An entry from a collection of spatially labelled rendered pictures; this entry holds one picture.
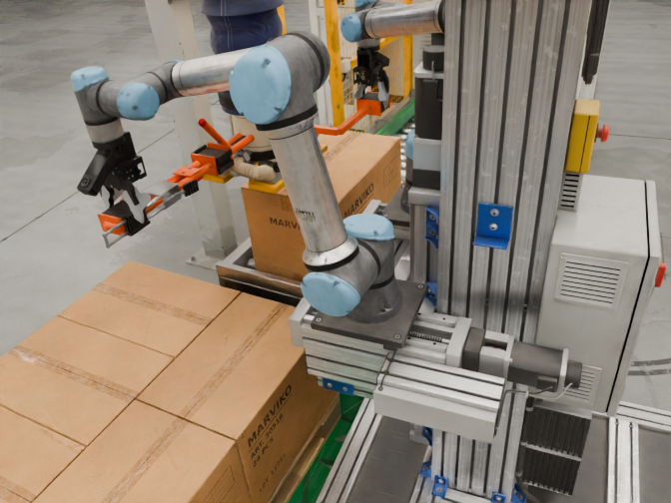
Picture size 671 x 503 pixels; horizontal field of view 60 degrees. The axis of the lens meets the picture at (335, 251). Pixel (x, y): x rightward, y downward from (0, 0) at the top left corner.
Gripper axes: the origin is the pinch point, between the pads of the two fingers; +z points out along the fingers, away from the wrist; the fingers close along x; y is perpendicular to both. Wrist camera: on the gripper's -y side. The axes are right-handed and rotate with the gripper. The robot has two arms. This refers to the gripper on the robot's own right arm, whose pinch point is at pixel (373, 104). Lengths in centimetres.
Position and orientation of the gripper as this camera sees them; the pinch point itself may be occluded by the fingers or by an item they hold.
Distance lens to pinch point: 203.2
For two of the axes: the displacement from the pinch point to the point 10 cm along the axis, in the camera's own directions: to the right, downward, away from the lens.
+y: -4.6, 5.2, -7.2
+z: 0.7, 8.3, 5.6
